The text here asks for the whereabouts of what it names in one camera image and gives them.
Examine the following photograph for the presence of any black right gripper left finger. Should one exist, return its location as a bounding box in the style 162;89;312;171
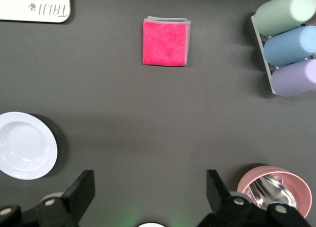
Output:
0;169;96;227

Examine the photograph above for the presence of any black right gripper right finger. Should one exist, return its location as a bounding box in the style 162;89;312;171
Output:
197;169;312;227

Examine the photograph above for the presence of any white round plate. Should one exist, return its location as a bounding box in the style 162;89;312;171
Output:
0;111;58;181

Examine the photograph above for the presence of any metal scoop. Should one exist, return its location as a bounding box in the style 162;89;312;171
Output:
246;174;297;211

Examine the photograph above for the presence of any pink bowl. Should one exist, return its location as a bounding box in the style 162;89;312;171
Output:
237;165;313;219

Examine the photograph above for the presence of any purple cup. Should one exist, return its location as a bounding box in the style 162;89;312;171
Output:
271;59;316;98

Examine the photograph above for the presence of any blue cup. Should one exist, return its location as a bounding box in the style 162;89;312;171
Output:
263;25;316;67

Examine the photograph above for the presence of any folded pink cloth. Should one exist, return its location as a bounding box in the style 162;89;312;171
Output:
142;15;192;67

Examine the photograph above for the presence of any green cup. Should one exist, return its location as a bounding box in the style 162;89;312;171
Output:
254;0;316;37

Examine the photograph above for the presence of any cream tray with bear print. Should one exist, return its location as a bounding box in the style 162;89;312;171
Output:
0;0;71;24

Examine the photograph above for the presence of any white wire cup rack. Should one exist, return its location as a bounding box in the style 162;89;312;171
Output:
250;14;316;96

